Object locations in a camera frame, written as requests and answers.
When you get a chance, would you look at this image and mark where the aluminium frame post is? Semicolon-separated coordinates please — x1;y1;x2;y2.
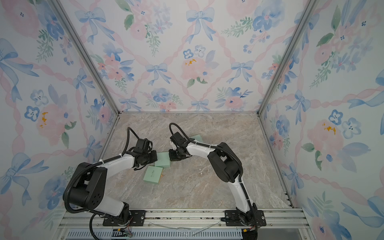
257;0;319;117
48;1;120;116

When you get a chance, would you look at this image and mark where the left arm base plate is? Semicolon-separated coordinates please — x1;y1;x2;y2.
103;210;146;227

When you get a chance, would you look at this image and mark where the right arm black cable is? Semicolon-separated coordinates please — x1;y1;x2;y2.
168;122;259;229

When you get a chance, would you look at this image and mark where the small green jewelry box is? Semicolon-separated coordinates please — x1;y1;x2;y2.
144;166;163;184

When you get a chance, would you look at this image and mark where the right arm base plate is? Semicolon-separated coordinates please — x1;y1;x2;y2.
221;210;267;228

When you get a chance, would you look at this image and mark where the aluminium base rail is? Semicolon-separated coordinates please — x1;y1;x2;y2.
53;209;315;240

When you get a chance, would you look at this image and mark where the aluminium frame post right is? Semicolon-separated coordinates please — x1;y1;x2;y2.
257;0;319;117

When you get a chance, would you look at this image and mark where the aluminium frame post left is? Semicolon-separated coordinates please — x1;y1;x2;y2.
48;1;120;116

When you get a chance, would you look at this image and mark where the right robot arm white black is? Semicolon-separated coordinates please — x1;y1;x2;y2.
169;132;261;227

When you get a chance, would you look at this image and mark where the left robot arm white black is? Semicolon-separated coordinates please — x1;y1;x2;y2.
63;139;157;225

